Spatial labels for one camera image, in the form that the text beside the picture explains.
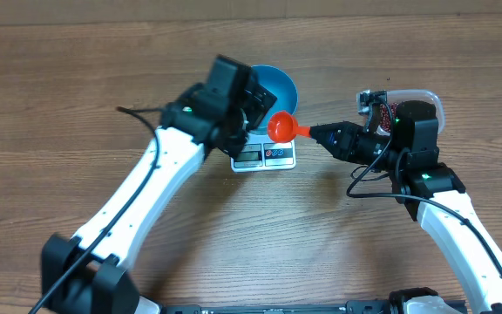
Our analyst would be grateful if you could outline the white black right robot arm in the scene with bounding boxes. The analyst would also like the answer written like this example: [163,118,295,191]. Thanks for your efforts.
[309,100,502,313]

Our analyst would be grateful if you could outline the cardboard back panel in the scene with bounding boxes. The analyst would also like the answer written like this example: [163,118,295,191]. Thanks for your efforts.
[0,0,502,25]

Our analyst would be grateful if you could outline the red adzuki beans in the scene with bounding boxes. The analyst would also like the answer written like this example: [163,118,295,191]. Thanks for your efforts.
[379,103,398,133]

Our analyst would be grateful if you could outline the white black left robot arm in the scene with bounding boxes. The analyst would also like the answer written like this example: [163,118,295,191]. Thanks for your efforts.
[31,78,277,314]

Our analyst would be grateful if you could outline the orange scoop with blue handle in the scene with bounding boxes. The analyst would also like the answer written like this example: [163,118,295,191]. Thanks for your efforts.
[267,111,311,143]

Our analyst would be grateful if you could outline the clear plastic food container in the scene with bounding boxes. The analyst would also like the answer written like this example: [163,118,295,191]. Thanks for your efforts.
[387,89,446,134]

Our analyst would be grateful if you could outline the teal blue plastic bowl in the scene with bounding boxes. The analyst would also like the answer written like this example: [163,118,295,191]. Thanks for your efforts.
[251,65,299,135]

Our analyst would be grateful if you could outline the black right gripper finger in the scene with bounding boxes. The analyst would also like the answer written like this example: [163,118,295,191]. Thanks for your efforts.
[315,138,347,161]
[309,121,358,140]

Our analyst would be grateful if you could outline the white digital kitchen scale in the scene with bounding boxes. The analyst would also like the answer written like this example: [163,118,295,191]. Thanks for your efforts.
[230,133,296,173]

